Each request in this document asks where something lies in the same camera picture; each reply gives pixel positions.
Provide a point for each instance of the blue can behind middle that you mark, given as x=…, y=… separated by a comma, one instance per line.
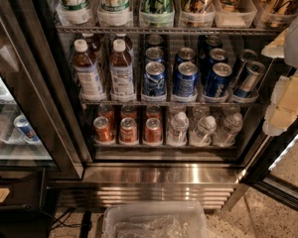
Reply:
x=183, y=55

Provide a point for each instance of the orange soda can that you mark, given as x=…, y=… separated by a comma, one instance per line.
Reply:
x=153, y=131
x=128, y=111
x=128, y=130
x=153, y=111
x=107, y=111
x=102, y=129

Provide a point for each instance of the orange soda can front right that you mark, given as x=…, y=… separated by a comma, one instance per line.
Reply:
x=153, y=131

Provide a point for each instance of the orange soda can front middle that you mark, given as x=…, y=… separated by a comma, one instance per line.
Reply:
x=128, y=130

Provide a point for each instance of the water bottle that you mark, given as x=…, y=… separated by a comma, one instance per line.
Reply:
x=177, y=131
x=201, y=136
x=225, y=134

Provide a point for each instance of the gold can top right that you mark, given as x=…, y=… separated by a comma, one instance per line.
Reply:
x=275, y=13

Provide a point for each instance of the silver red bull can back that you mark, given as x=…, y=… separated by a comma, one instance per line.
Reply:
x=242, y=59

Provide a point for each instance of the blue patterned can back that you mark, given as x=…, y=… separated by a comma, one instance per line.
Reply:
x=154, y=41

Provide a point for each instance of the water bottle front right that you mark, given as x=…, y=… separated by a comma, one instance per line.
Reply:
x=225, y=134

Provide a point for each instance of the left glass fridge door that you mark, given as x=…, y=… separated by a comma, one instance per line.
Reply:
x=34, y=70

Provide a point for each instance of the green can top shelf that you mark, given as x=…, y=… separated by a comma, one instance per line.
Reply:
x=157, y=13

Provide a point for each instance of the tea bottle front left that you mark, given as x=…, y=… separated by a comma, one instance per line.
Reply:
x=85, y=65

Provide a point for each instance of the stainless steel fridge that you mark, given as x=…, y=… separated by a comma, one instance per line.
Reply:
x=214, y=176

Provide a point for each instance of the water bottle front middle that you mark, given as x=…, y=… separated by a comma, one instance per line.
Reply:
x=201, y=136

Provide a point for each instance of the blue patterned can front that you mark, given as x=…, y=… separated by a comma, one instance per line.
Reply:
x=154, y=79

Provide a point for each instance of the water bottle front left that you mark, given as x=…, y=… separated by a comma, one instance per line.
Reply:
x=177, y=131

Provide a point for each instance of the blue pepsi can back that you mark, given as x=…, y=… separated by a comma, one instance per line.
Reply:
x=207, y=43

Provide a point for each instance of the tea bottle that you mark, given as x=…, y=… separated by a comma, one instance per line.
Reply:
x=85, y=65
x=127, y=41
x=121, y=69
x=93, y=44

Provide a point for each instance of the blue pepsi can front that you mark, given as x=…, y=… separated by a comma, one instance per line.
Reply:
x=218, y=80

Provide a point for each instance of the orange soda can back right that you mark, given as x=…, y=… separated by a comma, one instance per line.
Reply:
x=153, y=111

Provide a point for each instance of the white orange can top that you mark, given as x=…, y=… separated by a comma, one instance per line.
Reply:
x=115, y=12

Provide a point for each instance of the white can top left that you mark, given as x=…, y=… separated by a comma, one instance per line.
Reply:
x=75, y=12

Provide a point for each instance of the gold can top shelf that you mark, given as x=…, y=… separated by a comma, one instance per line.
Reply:
x=196, y=12

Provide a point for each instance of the orange soda can back middle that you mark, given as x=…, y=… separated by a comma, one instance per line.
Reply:
x=128, y=111

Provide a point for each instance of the tea bottle front right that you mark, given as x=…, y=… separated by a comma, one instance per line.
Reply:
x=121, y=69

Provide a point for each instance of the clear plastic storage bin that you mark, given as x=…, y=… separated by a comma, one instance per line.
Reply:
x=155, y=219

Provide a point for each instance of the blue patterned can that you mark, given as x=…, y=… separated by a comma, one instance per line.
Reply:
x=154, y=79
x=154, y=41
x=154, y=54

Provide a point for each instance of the blue can front middle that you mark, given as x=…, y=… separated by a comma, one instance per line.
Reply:
x=185, y=79

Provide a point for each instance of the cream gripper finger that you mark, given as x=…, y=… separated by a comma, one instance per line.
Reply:
x=275, y=49
x=283, y=108

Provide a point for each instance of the tea bottle back right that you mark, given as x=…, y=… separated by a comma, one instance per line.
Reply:
x=127, y=41

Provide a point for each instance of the tea bottle back left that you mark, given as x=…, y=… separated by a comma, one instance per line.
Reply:
x=93, y=44

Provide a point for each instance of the blue white can left fridge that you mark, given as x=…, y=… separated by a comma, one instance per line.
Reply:
x=23, y=125

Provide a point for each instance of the orange soda can back left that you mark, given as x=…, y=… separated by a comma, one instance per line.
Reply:
x=107, y=111

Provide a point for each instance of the orange soda can front left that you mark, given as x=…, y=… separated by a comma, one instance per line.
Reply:
x=102, y=129

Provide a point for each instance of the blue pepsi can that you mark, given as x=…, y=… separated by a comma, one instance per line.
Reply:
x=214, y=56
x=207, y=43
x=218, y=80

